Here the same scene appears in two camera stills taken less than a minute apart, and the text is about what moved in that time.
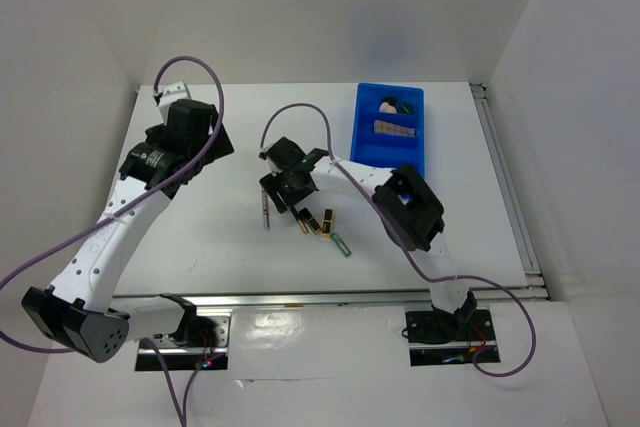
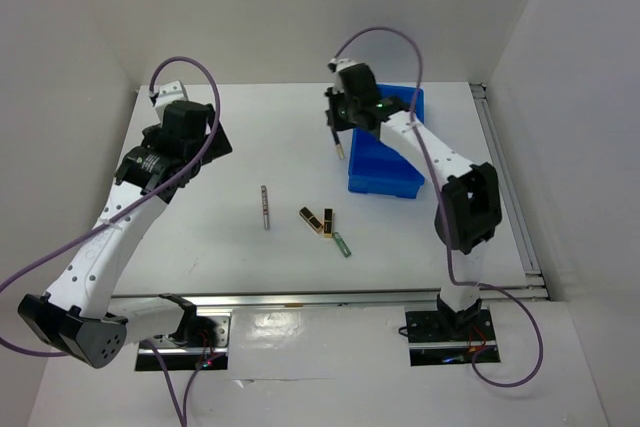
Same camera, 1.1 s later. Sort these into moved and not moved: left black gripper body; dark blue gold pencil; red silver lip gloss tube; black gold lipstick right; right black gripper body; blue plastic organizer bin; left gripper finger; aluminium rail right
Moved: right black gripper body; dark blue gold pencil
Not moved: blue plastic organizer bin; aluminium rail right; black gold lipstick right; left black gripper body; red silver lip gloss tube; left gripper finger
